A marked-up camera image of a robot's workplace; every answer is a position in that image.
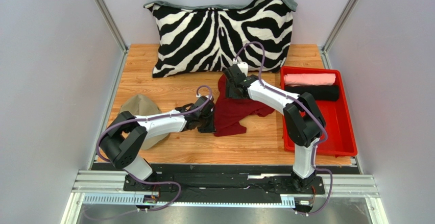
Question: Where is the dark red t shirt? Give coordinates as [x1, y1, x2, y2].
[214, 75, 275, 137]

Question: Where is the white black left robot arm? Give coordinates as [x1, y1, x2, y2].
[98, 96, 215, 181]

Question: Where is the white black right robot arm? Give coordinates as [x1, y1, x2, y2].
[224, 64, 326, 191]

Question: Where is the zebra print pillow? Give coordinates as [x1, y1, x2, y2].
[144, 0, 298, 78]

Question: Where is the beige baseball cap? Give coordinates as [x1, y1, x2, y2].
[119, 94, 170, 150]

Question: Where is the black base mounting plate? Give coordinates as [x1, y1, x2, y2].
[123, 164, 327, 204]

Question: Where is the rolled pink t shirt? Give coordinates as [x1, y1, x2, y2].
[283, 73, 336, 86]

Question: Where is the rolled black t shirt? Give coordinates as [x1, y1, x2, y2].
[284, 85, 340, 102]

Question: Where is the red plastic tray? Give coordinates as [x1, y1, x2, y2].
[280, 66, 358, 157]

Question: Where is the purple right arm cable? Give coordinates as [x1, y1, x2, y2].
[233, 41, 333, 215]

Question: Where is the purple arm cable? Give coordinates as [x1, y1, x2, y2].
[95, 85, 213, 212]
[233, 41, 333, 215]

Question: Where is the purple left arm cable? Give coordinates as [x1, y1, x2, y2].
[95, 85, 213, 212]

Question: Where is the aluminium frame rail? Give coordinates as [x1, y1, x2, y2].
[72, 170, 379, 208]

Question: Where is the right aluminium corner post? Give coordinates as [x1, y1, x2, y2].
[322, 0, 359, 54]

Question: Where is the aluminium corner post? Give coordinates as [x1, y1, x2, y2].
[94, 0, 129, 54]
[322, 0, 359, 54]

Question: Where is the left aluminium corner post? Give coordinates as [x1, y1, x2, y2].
[94, 0, 129, 54]

